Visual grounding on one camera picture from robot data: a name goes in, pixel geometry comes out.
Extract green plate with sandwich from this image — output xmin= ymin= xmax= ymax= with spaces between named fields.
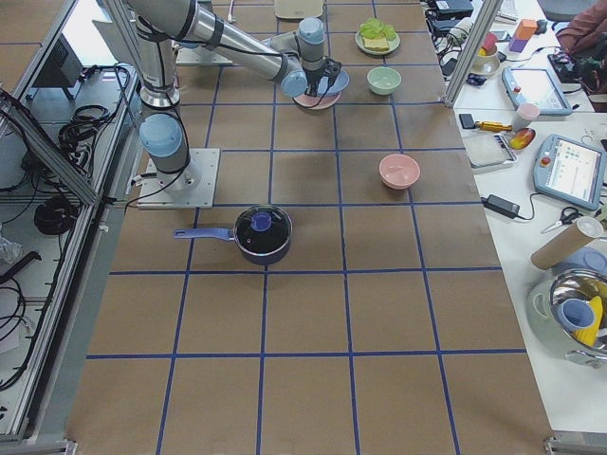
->
xmin=355 ymin=32 xmax=400 ymax=56

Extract green bowl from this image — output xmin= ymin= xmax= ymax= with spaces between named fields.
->
xmin=366 ymin=66 xmax=402 ymax=96

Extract grey pot with handles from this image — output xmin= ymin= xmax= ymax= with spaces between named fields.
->
xmin=525 ymin=281 xmax=582 ymax=365

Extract white kitchen scale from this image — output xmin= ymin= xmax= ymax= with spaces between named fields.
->
xmin=463 ymin=134 xmax=518 ymax=173

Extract purple toy block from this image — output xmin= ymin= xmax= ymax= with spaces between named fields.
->
xmin=507 ymin=35 xmax=529 ymax=53

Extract aluminium frame post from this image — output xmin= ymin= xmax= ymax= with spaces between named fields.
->
xmin=444 ymin=0 xmax=502 ymax=108

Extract cream white plate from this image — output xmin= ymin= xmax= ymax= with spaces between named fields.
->
xmin=299 ymin=100 xmax=337 ymax=111

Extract near teach pendant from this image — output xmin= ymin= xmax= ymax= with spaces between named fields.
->
xmin=533 ymin=135 xmax=606 ymax=210

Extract black power adapter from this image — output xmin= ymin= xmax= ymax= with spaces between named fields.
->
xmin=481 ymin=194 xmax=520 ymax=219

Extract white bowl with toys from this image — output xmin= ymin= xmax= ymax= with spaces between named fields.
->
xmin=470 ymin=31 xmax=499 ymax=75

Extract pink bowl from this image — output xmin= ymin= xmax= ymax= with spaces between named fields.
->
xmin=378 ymin=154 xmax=421 ymax=190

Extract scissors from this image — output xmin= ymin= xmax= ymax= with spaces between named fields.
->
xmin=541 ymin=207 xmax=582 ymax=234

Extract black control box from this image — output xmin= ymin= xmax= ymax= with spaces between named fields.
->
xmin=28 ymin=34 xmax=83 ymax=100

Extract pink plate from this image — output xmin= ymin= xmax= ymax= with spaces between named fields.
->
xmin=293 ymin=93 xmax=341 ymax=106

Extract blue saucepan with glass lid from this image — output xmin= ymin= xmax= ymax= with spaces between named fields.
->
xmin=174 ymin=205 xmax=293 ymax=265

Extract blue cup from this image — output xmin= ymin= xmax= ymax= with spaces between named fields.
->
xmin=555 ymin=299 xmax=594 ymax=332

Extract blue plate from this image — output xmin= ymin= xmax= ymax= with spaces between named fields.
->
xmin=317 ymin=69 xmax=350 ymax=97

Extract white paper cup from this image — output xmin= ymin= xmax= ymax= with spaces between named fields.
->
xmin=511 ymin=102 xmax=541 ymax=132

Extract far teach pendant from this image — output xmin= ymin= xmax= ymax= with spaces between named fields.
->
xmin=502 ymin=66 xmax=573 ymax=117

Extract coiled black cables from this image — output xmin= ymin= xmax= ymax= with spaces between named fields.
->
xmin=33 ymin=191 xmax=77 ymax=238

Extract yellow handled tool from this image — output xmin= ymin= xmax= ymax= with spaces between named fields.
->
xmin=475 ymin=121 xmax=513 ymax=133

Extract cardboard tube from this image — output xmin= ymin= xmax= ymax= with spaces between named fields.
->
xmin=530 ymin=216 xmax=604 ymax=270

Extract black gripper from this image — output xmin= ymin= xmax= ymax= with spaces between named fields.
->
xmin=305 ymin=58 xmax=341 ymax=95

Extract lettuce leaf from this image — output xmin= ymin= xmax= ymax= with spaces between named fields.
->
xmin=359 ymin=18 xmax=397 ymax=41

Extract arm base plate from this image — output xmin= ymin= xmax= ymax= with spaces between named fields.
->
xmin=175 ymin=46 xmax=233 ymax=66
xmin=136 ymin=148 xmax=221 ymax=209

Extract toy corn cob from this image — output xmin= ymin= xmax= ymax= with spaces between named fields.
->
xmin=573 ymin=296 xmax=603 ymax=347

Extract steel mixing bowl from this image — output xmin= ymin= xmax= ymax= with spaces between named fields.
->
xmin=549 ymin=270 xmax=606 ymax=369

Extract teach pendant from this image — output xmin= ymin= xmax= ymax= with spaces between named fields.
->
xmin=502 ymin=66 xmax=573 ymax=117
xmin=533 ymin=135 xmax=606 ymax=210

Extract orange toy block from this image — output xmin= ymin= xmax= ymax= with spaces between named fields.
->
xmin=513 ymin=19 xmax=537 ymax=41

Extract toy mango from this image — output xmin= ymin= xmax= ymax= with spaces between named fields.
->
xmin=508 ymin=128 xmax=536 ymax=151

